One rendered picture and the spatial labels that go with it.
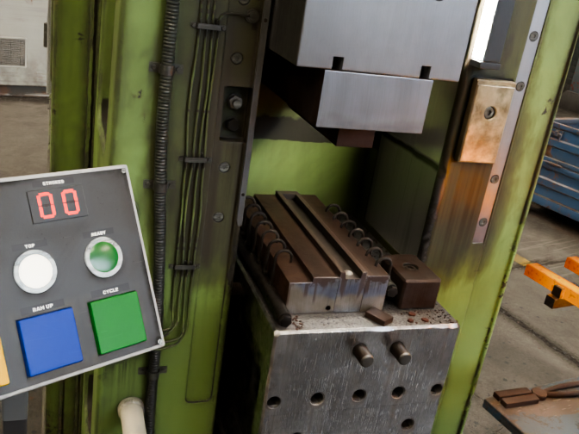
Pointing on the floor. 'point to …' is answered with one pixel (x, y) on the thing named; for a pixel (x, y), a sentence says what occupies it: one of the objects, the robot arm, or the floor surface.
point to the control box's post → (15, 414)
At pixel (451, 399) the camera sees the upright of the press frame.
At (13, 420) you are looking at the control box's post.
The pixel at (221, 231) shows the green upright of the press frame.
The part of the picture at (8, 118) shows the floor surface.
